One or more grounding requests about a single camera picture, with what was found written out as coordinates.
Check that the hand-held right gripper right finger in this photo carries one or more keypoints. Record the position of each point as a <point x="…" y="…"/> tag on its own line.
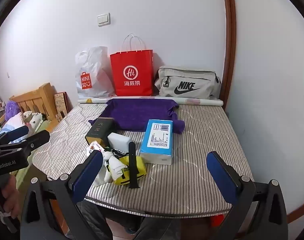
<point x="222" y="177"/>

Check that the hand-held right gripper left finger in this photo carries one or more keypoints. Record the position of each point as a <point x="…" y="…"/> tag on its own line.
<point x="88" y="175"/>

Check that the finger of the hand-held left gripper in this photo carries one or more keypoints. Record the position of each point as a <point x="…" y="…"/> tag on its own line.
<point x="36" y="138"/>
<point x="14" y="133"/>

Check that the white strawberry snack packet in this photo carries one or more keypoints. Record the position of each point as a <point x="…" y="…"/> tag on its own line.
<point x="93" y="147"/>

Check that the white glove with green cuff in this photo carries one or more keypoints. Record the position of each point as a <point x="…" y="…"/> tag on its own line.
<point x="117" y="171"/>

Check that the white sponge block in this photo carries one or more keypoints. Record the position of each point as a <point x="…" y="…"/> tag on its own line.
<point x="118" y="141"/>

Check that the yellow zip pouch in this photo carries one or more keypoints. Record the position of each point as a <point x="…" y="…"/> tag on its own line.
<point x="141" y="166"/>

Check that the purple cloth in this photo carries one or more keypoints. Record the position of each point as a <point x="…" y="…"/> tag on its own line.
<point x="139" y="115"/>

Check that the grey fabric shoulder bag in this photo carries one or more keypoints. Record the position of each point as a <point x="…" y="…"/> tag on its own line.
<point x="204" y="91"/>

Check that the person's left hand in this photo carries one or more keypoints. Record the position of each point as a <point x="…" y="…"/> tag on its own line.
<point x="12" y="195"/>

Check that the light blue printed bedding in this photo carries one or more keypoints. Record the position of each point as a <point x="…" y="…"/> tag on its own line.
<point x="14" y="123"/>

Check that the light green bed sheet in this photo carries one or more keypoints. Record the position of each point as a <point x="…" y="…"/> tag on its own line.
<point x="25" y="173"/>

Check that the grey striped mattress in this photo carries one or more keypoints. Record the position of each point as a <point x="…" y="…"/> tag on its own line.
<point x="192" y="155"/>

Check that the wooden bed headboard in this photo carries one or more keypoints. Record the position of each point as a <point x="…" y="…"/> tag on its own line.
<point x="44" y="97"/>

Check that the red object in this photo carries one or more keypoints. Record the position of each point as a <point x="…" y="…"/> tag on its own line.
<point x="218" y="220"/>

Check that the patterned brown box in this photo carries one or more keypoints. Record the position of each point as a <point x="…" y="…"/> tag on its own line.
<point x="60" y="102"/>

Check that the dark green box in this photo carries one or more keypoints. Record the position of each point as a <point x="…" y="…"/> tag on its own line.
<point x="99" y="132"/>

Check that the person's dark trousers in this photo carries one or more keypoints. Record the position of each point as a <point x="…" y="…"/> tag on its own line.
<point x="122" y="220"/>

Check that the blue tissue pack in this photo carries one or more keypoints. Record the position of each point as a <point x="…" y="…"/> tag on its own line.
<point x="157" y="140"/>

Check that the rolled printed paper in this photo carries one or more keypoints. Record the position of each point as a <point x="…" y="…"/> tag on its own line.
<point x="204" y="102"/>

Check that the white plastic shopping bag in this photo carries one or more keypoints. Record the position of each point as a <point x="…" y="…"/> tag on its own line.
<point x="94" y="65"/>

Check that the red paper shopping bag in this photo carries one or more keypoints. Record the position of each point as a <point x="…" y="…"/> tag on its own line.
<point x="132" y="65"/>

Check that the brown wooden door frame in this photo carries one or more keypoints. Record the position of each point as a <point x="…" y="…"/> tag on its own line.
<point x="228" y="42"/>

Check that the white wall light switch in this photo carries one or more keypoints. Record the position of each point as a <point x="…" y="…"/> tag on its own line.
<point x="103" y="19"/>

